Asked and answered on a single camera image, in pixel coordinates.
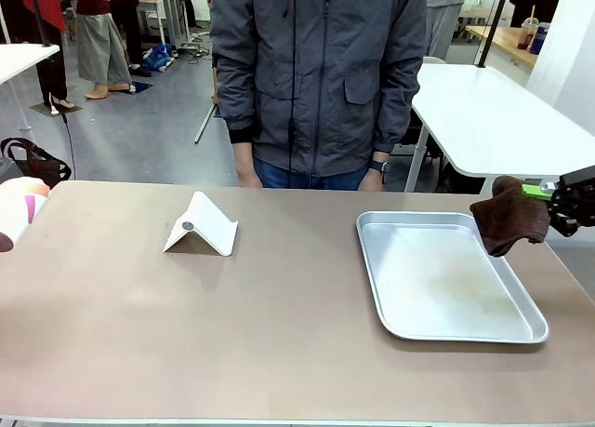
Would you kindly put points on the plastic cup with straw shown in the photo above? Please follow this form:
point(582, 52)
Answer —
point(527, 36)

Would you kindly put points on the grey sleeved right forearm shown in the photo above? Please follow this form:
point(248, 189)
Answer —
point(237, 101)

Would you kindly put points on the blue jeans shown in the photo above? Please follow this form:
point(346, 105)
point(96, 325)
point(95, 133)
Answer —
point(279, 178)

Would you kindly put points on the black wrist watch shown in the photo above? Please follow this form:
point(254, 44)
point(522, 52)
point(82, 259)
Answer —
point(379, 167)

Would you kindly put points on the small white table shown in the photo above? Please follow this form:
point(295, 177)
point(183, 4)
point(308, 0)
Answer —
point(21, 57)

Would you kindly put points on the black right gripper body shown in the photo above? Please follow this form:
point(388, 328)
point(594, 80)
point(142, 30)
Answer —
point(581, 194)

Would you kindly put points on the wooden table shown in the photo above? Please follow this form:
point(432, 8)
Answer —
point(502, 41)

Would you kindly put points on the person right hand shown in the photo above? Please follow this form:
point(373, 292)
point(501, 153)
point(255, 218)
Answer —
point(246, 166)

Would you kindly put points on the grey sleeved left forearm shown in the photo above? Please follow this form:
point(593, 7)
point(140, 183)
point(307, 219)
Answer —
point(397, 110)

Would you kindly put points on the black tote bag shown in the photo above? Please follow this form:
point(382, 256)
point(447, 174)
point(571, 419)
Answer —
point(39, 166)

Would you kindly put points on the pink white lint roller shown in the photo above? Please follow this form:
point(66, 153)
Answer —
point(18, 208)

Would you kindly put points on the brown cloth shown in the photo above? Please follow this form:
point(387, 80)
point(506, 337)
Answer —
point(511, 217)

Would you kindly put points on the white folded stand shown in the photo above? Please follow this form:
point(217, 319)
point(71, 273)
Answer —
point(204, 231)

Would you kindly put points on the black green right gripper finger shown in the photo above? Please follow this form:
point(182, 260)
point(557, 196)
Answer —
point(537, 190)
point(564, 220)

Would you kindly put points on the figure in dark red clothes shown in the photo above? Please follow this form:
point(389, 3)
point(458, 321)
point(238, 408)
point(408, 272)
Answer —
point(48, 36)

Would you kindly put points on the blue can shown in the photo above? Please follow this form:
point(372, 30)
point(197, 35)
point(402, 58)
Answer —
point(540, 38)

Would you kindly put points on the person left hand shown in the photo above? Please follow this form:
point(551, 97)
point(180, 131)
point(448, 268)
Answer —
point(373, 181)

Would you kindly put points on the silver metal tray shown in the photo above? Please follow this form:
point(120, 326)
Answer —
point(441, 287)

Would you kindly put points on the black tripod pole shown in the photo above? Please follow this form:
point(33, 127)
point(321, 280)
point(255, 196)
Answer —
point(38, 13)

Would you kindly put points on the aluminium bar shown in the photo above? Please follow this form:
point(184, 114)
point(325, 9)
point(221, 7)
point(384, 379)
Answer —
point(207, 124)

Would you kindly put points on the blue plastic bag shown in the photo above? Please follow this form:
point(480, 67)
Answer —
point(159, 58)

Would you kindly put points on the mannequin red top grey skirt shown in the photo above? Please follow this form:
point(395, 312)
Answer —
point(100, 41)

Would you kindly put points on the grey jacket torso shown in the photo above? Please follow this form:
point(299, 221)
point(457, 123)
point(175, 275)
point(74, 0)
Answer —
point(321, 64)

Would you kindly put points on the person in grey clothes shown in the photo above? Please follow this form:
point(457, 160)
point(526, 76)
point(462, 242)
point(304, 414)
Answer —
point(448, 17)

